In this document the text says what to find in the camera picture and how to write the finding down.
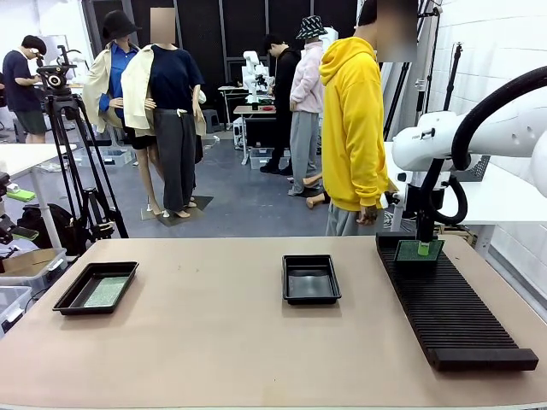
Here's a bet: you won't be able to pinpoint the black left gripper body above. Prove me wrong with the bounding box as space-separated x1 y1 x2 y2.
0 170 14 247

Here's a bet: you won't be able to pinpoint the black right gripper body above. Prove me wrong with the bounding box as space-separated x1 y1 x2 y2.
415 211 439 244

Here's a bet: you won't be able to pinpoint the green circuit board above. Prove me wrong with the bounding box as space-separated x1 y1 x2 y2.
393 239 445 263

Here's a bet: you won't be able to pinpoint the black ESD tray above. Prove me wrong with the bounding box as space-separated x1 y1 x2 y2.
52 261 140 316
281 255 343 306

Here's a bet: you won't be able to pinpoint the green mesh sheet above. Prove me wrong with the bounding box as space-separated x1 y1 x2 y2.
84 276 130 308

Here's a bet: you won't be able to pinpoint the yellow-sleeved right forearm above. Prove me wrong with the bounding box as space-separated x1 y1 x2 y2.
352 155 390 211

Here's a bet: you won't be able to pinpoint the person's right hand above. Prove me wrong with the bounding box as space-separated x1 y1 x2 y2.
356 203 381 226

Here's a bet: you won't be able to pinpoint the black bag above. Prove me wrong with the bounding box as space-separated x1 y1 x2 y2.
16 203 89 257

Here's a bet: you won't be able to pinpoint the white table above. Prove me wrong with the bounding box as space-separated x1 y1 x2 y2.
0 143 79 249
382 142 547 240

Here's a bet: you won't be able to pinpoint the clear bin with cardboard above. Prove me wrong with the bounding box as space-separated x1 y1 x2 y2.
0 247 68 296

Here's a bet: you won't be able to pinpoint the black slotted board rack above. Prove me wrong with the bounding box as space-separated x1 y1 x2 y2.
374 231 539 372

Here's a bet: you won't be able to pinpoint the clear lidded bin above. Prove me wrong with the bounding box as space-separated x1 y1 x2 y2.
0 285 34 337

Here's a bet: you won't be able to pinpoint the clear storage box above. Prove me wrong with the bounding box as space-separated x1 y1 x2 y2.
249 147 277 171
97 148 133 167

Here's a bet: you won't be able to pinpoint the person in navy shirt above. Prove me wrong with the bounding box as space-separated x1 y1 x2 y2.
2 34 48 144

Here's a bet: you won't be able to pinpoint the person in yellow hoodie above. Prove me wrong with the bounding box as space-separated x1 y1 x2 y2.
320 0 418 237

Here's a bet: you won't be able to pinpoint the black boom stand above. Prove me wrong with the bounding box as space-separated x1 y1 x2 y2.
382 0 444 142

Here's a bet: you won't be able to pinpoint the white board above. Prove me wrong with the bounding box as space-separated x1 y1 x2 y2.
40 34 65 65

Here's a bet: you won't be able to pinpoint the mannequin black hat beige coat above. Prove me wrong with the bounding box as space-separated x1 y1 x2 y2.
81 10 166 217

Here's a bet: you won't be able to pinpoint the black light stand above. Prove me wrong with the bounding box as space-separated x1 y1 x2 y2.
442 41 465 113

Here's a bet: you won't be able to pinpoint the mannequin pink fleece patterned hat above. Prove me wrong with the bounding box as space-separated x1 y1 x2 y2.
288 15 328 197

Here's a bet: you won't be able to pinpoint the mannequin navy top grey trousers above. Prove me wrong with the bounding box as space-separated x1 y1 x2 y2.
121 6 207 220

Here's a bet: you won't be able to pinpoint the person in black clothes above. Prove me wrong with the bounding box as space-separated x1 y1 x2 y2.
259 32 303 176

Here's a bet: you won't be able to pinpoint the grey step stool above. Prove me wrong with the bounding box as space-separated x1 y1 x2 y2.
202 108 221 132

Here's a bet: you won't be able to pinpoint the wooden-top background table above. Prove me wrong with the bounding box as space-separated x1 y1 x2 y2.
232 104 279 166

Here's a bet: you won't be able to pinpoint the black right arm hose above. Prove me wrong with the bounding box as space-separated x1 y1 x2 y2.
421 66 547 226

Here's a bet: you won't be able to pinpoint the black camera tripod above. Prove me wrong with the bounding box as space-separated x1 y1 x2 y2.
36 44 129 244

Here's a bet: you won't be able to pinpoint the dark mannequin base plate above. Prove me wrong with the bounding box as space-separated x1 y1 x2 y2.
158 195 215 226

